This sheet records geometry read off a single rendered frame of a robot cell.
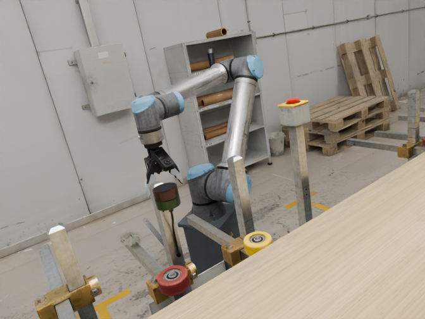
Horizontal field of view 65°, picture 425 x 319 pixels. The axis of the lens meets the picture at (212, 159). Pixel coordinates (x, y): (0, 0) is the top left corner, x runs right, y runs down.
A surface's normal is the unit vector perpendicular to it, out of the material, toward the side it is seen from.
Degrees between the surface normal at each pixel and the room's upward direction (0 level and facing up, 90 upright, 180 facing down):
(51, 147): 90
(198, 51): 90
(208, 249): 90
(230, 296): 0
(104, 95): 90
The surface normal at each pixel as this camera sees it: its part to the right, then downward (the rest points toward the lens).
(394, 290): -0.18, -0.94
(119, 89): 0.54, 0.17
